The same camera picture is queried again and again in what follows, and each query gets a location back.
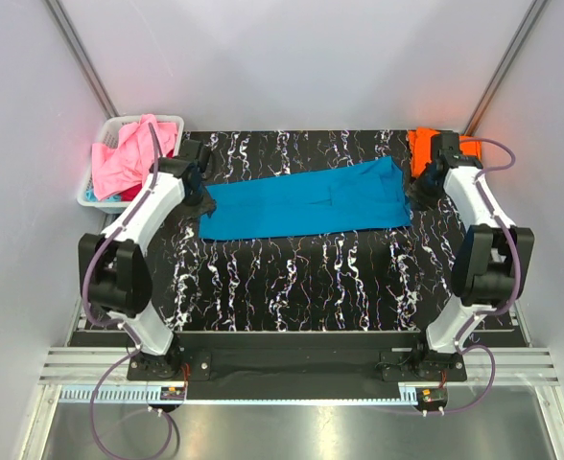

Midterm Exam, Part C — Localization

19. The blue t-shirt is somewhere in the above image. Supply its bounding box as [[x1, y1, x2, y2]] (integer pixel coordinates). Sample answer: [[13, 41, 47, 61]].
[[199, 157, 411, 241]]

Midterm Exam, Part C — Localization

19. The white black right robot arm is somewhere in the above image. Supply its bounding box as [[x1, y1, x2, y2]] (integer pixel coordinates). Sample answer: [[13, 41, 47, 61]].
[[406, 131, 535, 380]]

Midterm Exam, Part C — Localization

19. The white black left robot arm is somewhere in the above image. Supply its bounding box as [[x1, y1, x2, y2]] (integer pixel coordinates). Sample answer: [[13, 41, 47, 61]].
[[78, 140, 216, 380]]

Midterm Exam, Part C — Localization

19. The folded orange t-shirt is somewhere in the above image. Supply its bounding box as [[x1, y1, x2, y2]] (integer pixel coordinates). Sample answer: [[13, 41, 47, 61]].
[[408, 127, 482, 179]]

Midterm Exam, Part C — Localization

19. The red t-shirt in basket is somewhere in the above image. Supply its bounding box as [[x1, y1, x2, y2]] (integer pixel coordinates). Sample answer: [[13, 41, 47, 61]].
[[120, 187, 141, 202]]

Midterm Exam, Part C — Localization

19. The pink t-shirt in basket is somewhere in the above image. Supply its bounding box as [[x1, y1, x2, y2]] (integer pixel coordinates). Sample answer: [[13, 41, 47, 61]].
[[91, 114, 178, 201]]

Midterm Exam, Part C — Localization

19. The white plastic laundry basket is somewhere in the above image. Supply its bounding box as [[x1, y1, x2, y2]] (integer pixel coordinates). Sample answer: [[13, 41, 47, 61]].
[[78, 114, 184, 214]]

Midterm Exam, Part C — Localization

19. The light blue cloth in basket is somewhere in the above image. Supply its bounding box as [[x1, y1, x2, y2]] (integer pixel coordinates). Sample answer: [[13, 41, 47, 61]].
[[84, 188, 122, 202]]

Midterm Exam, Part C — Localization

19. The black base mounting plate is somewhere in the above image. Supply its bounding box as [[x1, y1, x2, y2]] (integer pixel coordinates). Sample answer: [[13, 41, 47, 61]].
[[129, 332, 467, 389]]

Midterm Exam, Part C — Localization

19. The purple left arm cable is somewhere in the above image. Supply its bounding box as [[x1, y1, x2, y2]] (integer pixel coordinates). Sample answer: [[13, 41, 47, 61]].
[[81, 122, 182, 460]]

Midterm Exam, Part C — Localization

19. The slotted white cable duct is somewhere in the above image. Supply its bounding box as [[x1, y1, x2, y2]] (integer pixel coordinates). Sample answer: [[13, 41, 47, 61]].
[[60, 383, 446, 405]]

